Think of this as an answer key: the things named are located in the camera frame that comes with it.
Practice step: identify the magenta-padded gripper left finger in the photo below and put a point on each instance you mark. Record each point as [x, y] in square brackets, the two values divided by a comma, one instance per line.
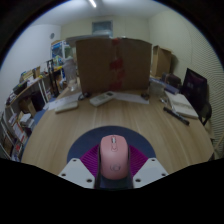
[77, 172]

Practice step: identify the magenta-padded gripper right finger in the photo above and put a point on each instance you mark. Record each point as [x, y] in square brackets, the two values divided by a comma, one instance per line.
[150, 171]

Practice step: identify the pink computer mouse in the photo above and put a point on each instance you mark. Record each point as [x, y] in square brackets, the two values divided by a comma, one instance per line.
[114, 156]

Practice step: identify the blue mouse pad, black rest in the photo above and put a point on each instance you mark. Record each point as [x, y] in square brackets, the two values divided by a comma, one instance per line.
[86, 138]

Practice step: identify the flat white remote control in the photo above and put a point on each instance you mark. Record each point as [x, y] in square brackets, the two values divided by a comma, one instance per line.
[66, 107]

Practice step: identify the white book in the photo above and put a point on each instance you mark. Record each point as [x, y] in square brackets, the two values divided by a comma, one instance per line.
[182, 105]

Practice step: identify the clear plastic container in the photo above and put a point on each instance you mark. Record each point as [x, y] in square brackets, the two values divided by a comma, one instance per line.
[156, 89]

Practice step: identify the cluttered shelf unit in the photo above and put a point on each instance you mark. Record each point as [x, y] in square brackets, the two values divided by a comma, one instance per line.
[20, 110]

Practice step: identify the blue book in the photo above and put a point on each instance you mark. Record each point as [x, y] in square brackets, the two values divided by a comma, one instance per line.
[168, 87]

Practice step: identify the black office chair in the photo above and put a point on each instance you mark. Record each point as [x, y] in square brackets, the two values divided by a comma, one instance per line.
[195, 88]

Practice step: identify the clear water bottle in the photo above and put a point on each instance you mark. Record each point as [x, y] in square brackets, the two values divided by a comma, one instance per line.
[70, 75]

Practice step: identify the large brown cardboard box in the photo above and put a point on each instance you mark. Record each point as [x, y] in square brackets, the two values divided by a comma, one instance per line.
[96, 65]

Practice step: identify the open tall cardboard box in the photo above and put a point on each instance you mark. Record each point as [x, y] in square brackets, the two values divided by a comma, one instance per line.
[162, 61]

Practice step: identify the door with glass pane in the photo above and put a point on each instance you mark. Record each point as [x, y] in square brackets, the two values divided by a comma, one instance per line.
[102, 28]

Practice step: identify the ceiling tube light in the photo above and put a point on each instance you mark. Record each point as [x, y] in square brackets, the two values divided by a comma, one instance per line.
[92, 3]

